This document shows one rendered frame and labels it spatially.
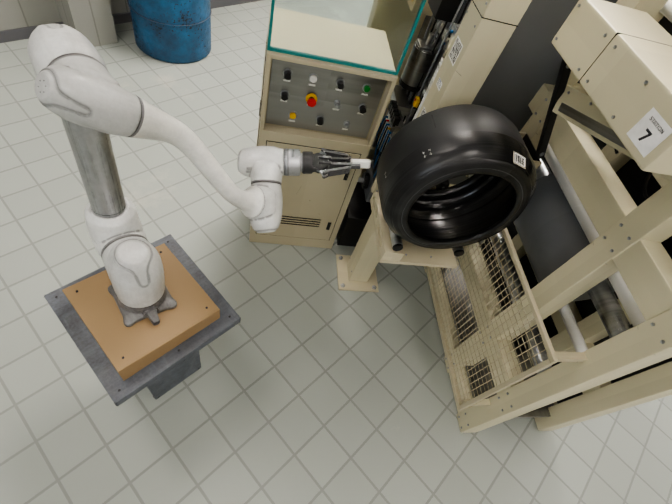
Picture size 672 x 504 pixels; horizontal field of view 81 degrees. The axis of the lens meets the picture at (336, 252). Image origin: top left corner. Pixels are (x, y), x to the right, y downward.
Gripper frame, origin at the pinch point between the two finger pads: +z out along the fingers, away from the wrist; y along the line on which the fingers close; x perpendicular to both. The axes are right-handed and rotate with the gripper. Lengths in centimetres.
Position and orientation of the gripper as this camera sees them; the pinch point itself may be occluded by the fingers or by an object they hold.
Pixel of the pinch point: (360, 163)
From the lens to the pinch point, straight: 140.1
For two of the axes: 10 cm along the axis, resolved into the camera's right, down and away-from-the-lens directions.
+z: 9.9, 0.0, 1.0
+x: -0.8, 5.6, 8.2
